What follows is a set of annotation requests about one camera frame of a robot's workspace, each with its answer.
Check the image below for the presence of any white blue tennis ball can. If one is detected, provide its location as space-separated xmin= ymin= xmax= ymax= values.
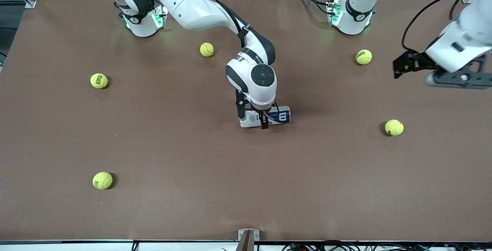
xmin=240 ymin=106 xmax=291 ymax=128

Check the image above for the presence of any brown paper table cover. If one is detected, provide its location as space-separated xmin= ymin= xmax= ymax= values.
xmin=0 ymin=0 xmax=492 ymax=243

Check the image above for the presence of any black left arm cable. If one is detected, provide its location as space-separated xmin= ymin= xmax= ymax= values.
xmin=401 ymin=0 xmax=468 ymax=52

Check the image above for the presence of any black left base cable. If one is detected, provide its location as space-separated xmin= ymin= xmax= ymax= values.
xmin=295 ymin=0 xmax=332 ymax=15

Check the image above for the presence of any grey metal camera bracket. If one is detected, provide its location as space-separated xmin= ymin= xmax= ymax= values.
xmin=238 ymin=229 xmax=260 ymax=251

